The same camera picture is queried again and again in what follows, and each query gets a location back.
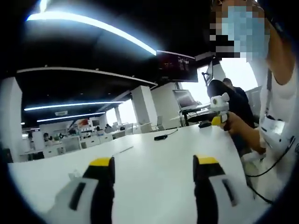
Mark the long ceiling light strip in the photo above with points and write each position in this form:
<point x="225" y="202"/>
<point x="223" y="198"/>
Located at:
<point x="98" y="23"/>
<point x="70" y="105"/>
<point x="70" y="116"/>

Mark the person's right hand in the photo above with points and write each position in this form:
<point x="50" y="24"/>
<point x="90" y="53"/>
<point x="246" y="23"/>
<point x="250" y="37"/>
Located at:
<point x="232" y="124"/>

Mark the open laptop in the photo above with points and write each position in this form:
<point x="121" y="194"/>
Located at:
<point x="187" y="99"/>

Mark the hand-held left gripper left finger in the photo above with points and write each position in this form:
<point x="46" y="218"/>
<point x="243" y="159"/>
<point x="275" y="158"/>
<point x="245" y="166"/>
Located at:
<point x="70" y="198"/>

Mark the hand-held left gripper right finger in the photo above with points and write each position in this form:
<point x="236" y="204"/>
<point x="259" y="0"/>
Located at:
<point x="219" y="196"/>

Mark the row of white cabinets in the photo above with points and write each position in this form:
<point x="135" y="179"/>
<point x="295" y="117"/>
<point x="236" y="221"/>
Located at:
<point x="88" y="142"/>

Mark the small clear plastic item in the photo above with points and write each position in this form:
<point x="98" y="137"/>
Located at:
<point x="74" y="175"/>

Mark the white desk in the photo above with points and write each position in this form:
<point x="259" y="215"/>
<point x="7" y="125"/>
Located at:
<point x="151" y="182"/>

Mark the white chest-worn device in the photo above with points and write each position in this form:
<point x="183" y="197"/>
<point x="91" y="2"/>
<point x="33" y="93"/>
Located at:
<point x="275" y="130"/>

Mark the black computer mouse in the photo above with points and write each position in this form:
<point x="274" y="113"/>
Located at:
<point x="204" y="125"/>

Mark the dark hanging screen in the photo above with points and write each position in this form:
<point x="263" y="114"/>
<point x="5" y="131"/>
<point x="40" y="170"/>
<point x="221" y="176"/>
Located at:
<point x="177" y="66"/>

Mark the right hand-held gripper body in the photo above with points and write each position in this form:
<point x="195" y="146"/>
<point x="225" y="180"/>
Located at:
<point x="220" y="105"/>

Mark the black laptop stand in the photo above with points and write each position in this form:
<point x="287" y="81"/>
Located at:
<point x="191" y="115"/>

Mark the person in white shirt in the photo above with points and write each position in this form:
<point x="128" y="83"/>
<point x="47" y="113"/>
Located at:
<point x="287" y="100"/>

